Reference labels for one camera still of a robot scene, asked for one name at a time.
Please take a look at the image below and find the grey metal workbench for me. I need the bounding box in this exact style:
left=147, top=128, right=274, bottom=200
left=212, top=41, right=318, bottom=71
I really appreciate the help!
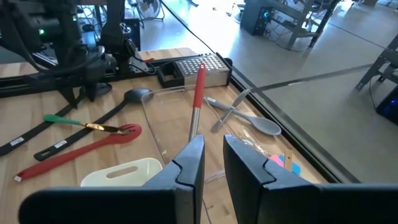
left=270, top=0, right=341, bottom=50

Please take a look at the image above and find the black floor cable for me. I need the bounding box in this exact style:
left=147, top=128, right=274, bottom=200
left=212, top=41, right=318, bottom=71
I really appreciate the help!
left=159, top=0, right=218, bottom=56

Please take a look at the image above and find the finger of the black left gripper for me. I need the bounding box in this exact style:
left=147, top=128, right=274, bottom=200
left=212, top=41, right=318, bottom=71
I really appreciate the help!
left=83, top=81, right=98, bottom=103
left=58, top=85, right=80, bottom=109

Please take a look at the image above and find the black nylon serving spoon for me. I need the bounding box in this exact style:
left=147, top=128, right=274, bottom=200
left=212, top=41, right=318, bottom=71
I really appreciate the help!
left=33, top=87, right=154, bottom=162
left=0, top=82, right=113, bottom=157

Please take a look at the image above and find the grey silicone spoon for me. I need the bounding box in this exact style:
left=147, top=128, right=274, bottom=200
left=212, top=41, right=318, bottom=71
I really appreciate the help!
left=203, top=95, right=283, bottom=137

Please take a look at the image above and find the computer with blue light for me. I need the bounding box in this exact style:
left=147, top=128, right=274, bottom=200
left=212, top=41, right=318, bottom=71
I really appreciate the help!
left=375, top=85, right=398, bottom=126

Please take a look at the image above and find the gold knife green handle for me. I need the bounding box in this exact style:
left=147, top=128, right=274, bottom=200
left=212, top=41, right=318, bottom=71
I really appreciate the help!
left=42, top=113, right=133, bottom=135

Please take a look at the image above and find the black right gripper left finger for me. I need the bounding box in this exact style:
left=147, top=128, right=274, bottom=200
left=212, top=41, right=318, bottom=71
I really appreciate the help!
left=17, top=134, right=206, bottom=224

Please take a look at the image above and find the pink mini spatula clear handle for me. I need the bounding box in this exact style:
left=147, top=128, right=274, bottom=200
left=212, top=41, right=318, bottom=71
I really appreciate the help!
left=241, top=126, right=284, bottom=168

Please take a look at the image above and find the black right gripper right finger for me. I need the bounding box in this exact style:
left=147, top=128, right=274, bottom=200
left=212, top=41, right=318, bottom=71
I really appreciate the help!
left=223, top=134, right=398, bottom=224

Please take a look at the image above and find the black computer tower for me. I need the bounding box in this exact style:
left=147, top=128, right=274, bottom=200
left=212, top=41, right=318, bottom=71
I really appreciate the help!
left=125, top=17, right=142, bottom=51
left=240, top=0, right=276, bottom=37

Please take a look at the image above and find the red spatula steel shaft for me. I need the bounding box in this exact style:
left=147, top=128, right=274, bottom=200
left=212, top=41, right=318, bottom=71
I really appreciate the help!
left=187, top=62, right=207, bottom=143

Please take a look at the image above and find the blue mini spatula clear handle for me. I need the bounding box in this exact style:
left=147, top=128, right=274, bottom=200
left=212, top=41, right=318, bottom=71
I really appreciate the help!
left=245, top=130, right=302, bottom=176

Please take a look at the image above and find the black aluminium table frame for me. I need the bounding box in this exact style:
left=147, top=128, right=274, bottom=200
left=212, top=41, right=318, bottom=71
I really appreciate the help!
left=0, top=53, right=363, bottom=184

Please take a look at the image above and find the red slotted silicone spoon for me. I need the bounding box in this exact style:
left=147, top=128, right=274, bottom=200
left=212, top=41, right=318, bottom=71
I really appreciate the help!
left=13, top=123, right=144, bottom=183

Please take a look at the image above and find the floor fan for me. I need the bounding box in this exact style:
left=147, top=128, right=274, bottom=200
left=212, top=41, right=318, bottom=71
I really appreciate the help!
left=136, top=0, right=166, bottom=23

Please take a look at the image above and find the grey metal rack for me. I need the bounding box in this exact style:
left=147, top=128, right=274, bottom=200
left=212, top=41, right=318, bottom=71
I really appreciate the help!
left=354, top=32, right=398, bottom=94

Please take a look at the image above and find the metal box grater black handle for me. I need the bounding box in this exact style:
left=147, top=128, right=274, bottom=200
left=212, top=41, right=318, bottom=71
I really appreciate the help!
left=156, top=52, right=234, bottom=90

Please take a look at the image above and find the white plastic bin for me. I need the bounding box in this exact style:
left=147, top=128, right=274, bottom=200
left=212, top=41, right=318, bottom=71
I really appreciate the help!
left=80, top=157, right=164, bottom=188

